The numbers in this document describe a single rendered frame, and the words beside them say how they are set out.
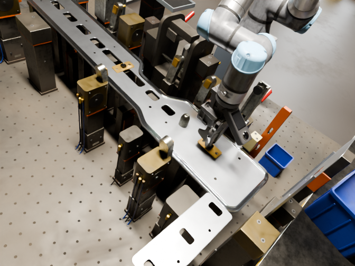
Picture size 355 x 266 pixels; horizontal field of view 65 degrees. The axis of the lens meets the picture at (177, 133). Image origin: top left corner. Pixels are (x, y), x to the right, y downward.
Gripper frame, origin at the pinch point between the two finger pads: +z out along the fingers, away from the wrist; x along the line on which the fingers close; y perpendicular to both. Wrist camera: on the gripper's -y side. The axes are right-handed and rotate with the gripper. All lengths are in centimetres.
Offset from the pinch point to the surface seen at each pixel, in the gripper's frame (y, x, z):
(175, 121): 15.1, 1.5, 2.3
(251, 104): -0.4, -15.0, -10.8
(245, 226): -24.1, 15.5, -3.5
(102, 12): 77, -12, -2
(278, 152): -15, -48, 27
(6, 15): 102, 19, 7
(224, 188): -12.7, 7.2, 2.5
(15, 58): 102, 20, 29
